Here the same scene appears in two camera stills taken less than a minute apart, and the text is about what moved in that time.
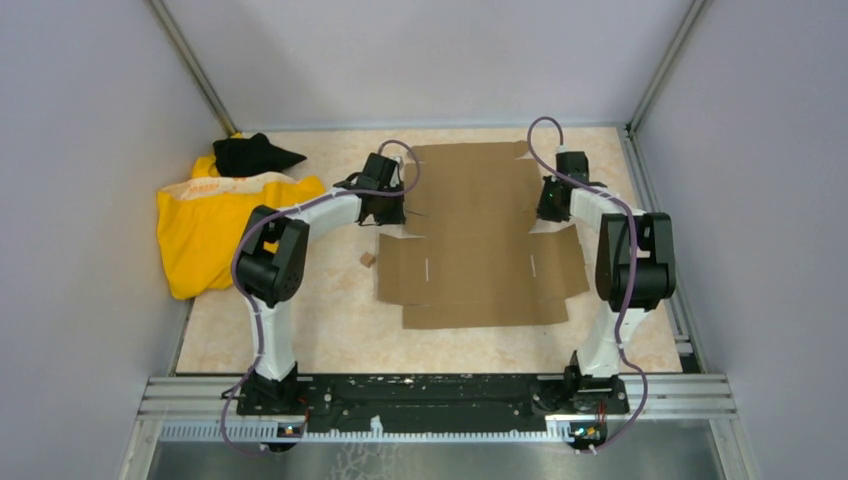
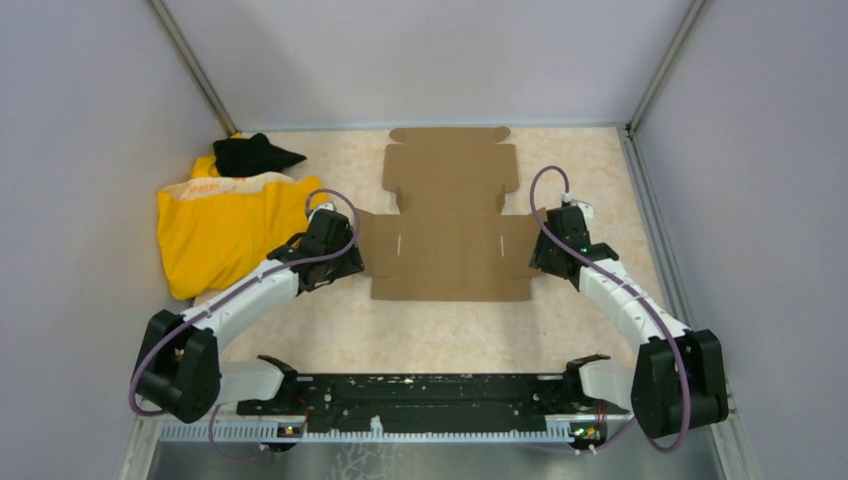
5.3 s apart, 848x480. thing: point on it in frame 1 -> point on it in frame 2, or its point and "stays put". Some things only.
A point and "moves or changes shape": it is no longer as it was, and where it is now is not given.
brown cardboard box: (467, 256) moves or changes shape
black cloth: (251, 155) stays put
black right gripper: (544, 212) -> (539, 258)
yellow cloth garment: (201, 221) stays put
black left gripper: (396, 217) -> (352, 263)
